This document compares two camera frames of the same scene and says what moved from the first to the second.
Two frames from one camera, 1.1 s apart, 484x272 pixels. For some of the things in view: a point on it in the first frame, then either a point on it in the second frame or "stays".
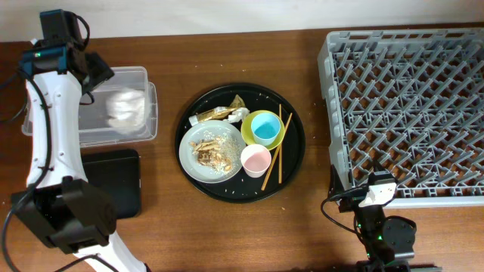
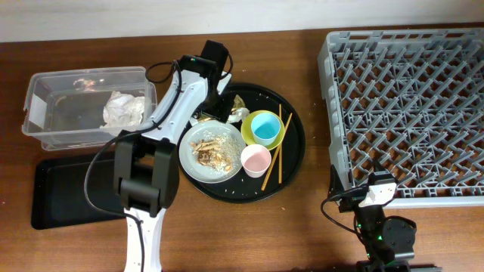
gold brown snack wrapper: x=212 y=114 stays
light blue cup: x=265 y=128 stays
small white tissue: x=237 y=115 stays
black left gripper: x=102 y=70 to x=224 y=108
